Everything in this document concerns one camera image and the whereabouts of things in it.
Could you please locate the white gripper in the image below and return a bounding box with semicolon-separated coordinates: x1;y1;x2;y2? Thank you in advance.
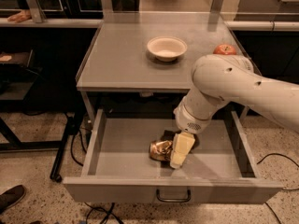
161;95;215;169

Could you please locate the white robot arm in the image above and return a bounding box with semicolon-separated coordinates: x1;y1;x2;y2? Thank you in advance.
170;54;299;169

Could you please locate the grey open top drawer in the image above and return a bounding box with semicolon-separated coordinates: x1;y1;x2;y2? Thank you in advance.
64;111;282;204

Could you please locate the grey counter cabinet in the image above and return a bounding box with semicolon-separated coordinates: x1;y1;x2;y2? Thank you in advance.
77;12;246;120

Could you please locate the white paper bowl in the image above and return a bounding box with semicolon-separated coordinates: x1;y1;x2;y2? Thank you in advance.
147;36;188;62

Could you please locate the red apple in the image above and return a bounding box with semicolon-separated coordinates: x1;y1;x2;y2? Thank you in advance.
213;44;236;55

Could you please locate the dark shoe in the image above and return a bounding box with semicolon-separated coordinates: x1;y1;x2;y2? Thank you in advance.
0;185;26;214

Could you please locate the bystander hand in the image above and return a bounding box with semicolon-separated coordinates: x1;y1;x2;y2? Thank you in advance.
7;9;32;23

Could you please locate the black drawer handle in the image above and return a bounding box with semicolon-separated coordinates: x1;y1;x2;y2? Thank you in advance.
155;189;192;203

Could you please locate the black floor cable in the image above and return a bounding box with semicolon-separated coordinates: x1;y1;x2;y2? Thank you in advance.
256;152;299;192

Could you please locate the grey horizontal rail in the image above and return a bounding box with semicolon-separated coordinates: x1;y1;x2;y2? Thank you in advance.
0;18;103;28

